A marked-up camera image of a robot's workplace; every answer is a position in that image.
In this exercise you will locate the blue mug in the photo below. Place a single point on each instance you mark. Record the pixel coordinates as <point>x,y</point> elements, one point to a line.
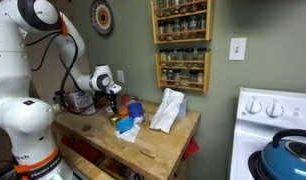
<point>135,109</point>

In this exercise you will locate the lower wooden spice rack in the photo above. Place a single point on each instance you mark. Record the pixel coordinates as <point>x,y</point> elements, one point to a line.
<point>186,68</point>

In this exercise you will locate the orange small cup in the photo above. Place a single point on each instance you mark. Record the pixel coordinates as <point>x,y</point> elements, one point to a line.
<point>123,112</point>

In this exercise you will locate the wooden spice rack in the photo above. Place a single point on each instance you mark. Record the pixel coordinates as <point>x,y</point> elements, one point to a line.
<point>186,68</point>
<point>176,21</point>

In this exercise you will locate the upper wooden spice rack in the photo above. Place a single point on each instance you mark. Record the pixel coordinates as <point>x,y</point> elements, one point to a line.
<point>176,21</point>

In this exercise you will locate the decorative wall plate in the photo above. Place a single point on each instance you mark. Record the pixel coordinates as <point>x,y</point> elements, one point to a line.
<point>101,17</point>

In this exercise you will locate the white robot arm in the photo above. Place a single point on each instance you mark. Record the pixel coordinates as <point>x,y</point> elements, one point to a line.
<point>28,120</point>

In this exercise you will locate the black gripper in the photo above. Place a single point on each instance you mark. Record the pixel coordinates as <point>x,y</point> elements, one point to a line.
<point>112,99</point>

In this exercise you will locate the blue kettle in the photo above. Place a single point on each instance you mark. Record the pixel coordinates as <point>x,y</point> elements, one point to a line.
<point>280,159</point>

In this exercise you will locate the blue bowl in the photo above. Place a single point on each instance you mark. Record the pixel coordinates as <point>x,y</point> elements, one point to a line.
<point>124,124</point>

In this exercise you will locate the white plastic bag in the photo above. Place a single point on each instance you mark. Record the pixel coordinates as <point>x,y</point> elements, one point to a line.
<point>173,105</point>

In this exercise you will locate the yellow small cup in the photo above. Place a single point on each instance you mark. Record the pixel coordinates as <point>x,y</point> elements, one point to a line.
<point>113,119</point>

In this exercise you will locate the white wall outlet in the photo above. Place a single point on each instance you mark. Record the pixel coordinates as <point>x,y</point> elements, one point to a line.
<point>120,76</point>

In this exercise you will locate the white carton box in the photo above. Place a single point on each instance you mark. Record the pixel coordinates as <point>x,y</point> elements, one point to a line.
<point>81,102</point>

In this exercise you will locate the white stove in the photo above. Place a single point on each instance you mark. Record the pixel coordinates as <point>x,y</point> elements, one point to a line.
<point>260,115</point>

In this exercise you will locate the white light switch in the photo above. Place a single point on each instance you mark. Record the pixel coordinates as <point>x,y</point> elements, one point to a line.
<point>237,49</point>

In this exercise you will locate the white crumpled napkin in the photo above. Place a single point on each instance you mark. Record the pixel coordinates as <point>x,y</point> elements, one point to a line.
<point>131,134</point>

